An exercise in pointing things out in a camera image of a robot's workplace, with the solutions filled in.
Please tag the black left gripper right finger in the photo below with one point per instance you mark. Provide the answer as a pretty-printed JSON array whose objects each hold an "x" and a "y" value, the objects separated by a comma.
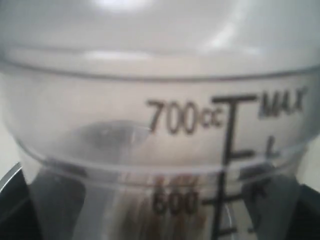
[{"x": 305, "y": 215}]

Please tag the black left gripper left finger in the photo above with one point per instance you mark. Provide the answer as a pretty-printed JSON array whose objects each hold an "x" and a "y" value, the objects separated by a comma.
[{"x": 12, "y": 205}]

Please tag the clear plastic shaker bottle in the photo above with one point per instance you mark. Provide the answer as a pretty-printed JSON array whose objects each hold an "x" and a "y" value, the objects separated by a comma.
[{"x": 161, "y": 119}]

